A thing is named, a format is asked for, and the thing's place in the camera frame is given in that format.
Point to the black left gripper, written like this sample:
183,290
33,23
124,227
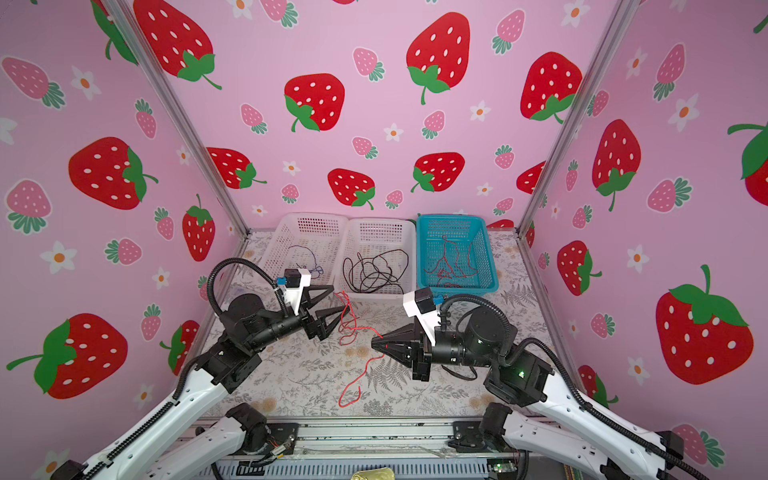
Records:
316,329

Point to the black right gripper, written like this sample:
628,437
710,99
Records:
405,347

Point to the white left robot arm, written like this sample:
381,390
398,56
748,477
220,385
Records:
145,452

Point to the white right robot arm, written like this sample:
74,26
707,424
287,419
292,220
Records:
538,407

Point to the left white plastic basket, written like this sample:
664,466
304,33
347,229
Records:
305,240

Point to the white plastic basket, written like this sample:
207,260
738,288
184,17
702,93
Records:
377,260
305,240

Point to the middle white plastic basket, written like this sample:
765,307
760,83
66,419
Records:
377,260

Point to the teal plastic basket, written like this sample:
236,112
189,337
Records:
454,255

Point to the gold object at bottom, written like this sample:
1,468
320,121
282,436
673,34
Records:
374,474

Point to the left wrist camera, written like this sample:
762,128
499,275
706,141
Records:
292,285

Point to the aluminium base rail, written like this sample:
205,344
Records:
427,448

